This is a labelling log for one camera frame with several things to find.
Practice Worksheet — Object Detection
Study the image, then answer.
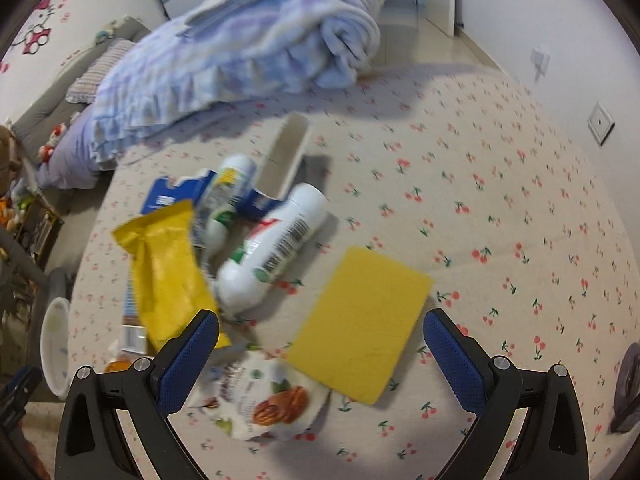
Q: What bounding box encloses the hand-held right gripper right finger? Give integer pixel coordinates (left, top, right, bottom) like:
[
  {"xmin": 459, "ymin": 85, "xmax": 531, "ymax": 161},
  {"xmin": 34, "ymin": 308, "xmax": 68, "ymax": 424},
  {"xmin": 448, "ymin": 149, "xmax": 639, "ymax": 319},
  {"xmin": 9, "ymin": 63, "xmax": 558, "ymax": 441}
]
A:
[{"xmin": 422, "ymin": 308, "xmax": 591, "ymax": 480}]

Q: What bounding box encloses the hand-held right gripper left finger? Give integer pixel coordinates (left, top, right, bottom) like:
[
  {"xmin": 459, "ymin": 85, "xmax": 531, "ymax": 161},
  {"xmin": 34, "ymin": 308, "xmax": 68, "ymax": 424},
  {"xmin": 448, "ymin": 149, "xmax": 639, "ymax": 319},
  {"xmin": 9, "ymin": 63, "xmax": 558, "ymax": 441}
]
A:
[{"xmin": 54, "ymin": 309, "xmax": 221, "ymax": 480}]

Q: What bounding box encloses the white nut snack pouch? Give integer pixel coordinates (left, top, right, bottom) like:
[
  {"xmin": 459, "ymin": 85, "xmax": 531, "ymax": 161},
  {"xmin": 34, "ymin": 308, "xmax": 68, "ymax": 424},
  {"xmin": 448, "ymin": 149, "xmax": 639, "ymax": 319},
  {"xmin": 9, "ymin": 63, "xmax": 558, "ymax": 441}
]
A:
[{"xmin": 187, "ymin": 345, "xmax": 331, "ymax": 441}]

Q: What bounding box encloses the yellow snack packet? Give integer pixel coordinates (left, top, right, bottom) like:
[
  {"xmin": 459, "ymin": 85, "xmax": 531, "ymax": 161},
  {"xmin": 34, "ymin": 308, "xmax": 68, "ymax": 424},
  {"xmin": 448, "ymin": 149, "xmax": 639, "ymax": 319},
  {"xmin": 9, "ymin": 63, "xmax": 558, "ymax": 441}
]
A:
[{"xmin": 112, "ymin": 199, "xmax": 232, "ymax": 353}]

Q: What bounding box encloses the white plastic bin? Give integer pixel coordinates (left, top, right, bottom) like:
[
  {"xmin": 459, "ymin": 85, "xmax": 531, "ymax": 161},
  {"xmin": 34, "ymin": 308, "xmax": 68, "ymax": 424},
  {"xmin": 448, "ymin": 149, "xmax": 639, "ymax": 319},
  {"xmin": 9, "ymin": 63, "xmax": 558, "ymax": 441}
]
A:
[{"xmin": 40, "ymin": 296, "xmax": 73, "ymax": 403}]

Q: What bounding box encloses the large white plastic bottle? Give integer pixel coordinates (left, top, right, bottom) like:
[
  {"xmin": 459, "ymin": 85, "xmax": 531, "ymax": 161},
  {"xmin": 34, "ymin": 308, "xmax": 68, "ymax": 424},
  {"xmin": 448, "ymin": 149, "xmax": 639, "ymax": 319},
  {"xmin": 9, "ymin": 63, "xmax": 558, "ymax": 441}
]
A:
[{"xmin": 217, "ymin": 183, "xmax": 328, "ymax": 313}]

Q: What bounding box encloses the small white plastic bottle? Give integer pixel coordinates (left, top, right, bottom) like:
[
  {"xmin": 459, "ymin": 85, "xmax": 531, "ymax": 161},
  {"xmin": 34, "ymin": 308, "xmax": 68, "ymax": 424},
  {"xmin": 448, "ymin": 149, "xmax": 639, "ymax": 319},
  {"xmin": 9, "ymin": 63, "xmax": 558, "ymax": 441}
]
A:
[{"xmin": 197, "ymin": 154, "xmax": 258, "ymax": 256}]

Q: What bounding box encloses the yellow sponge sheet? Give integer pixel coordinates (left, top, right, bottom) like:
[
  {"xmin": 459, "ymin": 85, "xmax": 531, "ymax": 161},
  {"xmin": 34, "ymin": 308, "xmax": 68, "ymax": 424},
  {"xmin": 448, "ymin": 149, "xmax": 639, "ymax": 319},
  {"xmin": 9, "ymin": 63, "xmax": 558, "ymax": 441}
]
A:
[{"xmin": 285, "ymin": 246, "xmax": 435, "ymax": 406}]

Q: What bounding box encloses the cherry print tablecloth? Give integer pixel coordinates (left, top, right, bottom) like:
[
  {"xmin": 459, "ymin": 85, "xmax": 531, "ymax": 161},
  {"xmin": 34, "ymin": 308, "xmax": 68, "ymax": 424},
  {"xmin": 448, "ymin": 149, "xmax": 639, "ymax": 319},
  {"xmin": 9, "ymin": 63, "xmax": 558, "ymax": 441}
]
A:
[{"xmin": 67, "ymin": 65, "xmax": 640, "ymax": 480}]

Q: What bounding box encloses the blue flat carton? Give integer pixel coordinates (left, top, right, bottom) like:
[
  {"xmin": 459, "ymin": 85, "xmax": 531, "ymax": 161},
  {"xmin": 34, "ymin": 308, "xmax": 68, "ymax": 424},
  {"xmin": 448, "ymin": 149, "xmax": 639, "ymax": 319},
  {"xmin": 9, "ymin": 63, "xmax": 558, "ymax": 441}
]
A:
[{"xmin": 141, "ymin": 170, "xmax": 216, "ymax": 216}]

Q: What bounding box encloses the dark round object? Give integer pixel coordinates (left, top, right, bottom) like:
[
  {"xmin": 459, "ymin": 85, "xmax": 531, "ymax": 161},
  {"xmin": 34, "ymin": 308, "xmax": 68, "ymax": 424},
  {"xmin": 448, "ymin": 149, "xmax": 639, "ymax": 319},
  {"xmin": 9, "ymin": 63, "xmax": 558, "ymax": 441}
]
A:
[{"xmin": 607, "ymin": 342, "xmax": 640, "ymax": 433}]

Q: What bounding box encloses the wooden shelf with clutter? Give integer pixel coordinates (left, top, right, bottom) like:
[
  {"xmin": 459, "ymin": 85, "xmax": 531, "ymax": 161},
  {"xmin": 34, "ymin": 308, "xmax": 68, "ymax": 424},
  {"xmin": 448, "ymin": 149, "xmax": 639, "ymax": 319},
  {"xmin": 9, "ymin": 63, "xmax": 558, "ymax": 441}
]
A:
[{"xmin": 0, "ymin": 125, "xmax": 66, "ymax": 261}]

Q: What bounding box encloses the open white and blue carton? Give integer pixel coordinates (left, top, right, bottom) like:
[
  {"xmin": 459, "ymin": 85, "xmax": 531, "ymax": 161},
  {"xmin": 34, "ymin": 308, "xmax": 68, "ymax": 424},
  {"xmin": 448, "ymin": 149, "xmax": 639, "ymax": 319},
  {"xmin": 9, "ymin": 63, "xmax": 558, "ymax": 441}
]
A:
[{"xmin": 245, "ymin": 112, "xmax": 313, "ymax": 221}]

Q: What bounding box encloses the bed with purple sheet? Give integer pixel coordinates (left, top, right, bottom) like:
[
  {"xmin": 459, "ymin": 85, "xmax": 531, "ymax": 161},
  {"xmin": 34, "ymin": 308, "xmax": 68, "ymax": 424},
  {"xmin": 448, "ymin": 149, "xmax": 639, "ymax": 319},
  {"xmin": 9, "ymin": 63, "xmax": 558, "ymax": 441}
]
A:
[{"xmin": 10, "ymin": 15, "xmax": 151, "ymax": 191}]

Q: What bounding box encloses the red and white plush toy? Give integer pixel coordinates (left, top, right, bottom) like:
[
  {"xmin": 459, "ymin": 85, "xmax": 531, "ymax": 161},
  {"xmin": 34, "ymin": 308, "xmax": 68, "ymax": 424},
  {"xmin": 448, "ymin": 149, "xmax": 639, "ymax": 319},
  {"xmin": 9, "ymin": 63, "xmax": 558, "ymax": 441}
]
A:
[{"xmin": 37, "ymin": 122, "xmax": 71, "ymax": 163}]

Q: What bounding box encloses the striped pillow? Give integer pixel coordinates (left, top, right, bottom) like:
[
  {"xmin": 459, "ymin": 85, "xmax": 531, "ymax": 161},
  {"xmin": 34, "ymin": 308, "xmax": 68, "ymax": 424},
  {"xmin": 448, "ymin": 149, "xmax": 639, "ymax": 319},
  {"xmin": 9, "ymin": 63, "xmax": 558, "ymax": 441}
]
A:
[{"xmin": 67, "ymin": 40, "xmax": 136, "ymax": 103}]

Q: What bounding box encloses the blue plaid ruffled blanket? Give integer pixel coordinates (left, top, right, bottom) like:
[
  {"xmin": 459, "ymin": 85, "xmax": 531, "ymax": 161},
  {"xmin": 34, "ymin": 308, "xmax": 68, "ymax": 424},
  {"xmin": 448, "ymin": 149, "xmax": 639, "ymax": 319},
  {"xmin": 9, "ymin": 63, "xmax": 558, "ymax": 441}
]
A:
[{"xmin": 90, "ymin": 0, "xmax": 391, "ymax": 171}]

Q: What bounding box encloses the white wall socket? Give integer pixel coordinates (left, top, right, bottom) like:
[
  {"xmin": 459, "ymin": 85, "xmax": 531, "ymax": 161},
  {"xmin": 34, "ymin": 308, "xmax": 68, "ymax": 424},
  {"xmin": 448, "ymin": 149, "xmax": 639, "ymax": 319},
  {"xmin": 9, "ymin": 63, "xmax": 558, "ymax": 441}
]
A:
[{"xmin": 587, "ymin": 101, "xmax": 616, "ymax": 146}]

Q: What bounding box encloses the white wall plug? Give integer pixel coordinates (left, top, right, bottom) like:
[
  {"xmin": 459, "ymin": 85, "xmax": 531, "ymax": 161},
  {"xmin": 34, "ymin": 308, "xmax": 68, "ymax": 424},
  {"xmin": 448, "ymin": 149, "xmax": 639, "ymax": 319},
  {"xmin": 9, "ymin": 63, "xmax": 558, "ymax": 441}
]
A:
[{"xmin": 530, "ymin": 47, "xmax": 551, "ymax": 81}]

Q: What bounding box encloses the pink cat wall sticker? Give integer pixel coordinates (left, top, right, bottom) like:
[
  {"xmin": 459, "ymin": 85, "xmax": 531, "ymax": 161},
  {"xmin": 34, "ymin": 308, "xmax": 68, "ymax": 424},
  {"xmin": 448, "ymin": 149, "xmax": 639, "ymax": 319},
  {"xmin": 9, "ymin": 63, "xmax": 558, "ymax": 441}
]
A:
[{"xmin": 0, "ymin": 0, "xmax": 81, "ymax": 73}]

